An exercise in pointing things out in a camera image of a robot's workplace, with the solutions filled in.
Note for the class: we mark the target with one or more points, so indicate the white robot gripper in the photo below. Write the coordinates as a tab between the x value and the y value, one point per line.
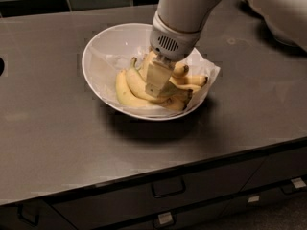
174	43

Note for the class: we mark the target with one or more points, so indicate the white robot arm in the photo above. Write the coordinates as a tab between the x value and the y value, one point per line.
286	18

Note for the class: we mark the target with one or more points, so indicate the upright yellow banana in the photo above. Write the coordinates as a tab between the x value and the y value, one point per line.
180	70

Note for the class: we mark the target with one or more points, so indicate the middle yellow banana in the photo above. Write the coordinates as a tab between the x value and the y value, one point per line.
137	85

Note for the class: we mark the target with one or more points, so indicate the right rear yellow banana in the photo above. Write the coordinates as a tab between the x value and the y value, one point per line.
199	80

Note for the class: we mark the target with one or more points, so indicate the lower hidden yellow banana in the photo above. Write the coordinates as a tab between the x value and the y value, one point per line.
179	102

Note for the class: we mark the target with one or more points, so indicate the large white oval bowl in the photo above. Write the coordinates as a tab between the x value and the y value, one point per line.
112	42

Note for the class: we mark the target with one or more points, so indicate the left outer yellow banana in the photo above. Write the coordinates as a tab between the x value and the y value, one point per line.
125	96

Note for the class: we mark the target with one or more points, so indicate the white label lower drawer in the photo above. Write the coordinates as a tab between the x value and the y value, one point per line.
165	218

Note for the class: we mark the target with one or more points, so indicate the white label drawer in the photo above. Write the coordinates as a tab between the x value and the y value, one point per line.
298	183
165	218

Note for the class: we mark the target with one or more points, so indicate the small white drawer label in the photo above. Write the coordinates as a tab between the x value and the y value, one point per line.
253	199

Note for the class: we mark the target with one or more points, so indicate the white label right drawer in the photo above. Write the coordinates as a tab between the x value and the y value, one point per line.
298	183

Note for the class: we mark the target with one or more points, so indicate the middle black drawer handle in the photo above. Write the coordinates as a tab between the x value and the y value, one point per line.
168	187

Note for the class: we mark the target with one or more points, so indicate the black drawer handle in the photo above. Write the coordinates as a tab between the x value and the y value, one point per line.
168	187
157	225
289	189
29	214

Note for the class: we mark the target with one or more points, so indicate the lower black drawer handle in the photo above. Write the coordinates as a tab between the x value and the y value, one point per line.
157	225

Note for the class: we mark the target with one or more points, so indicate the right black drawer handle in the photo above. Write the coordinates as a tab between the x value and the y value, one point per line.
289	189

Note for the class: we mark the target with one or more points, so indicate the left black drawer handle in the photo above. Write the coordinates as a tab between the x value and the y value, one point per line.
29	214

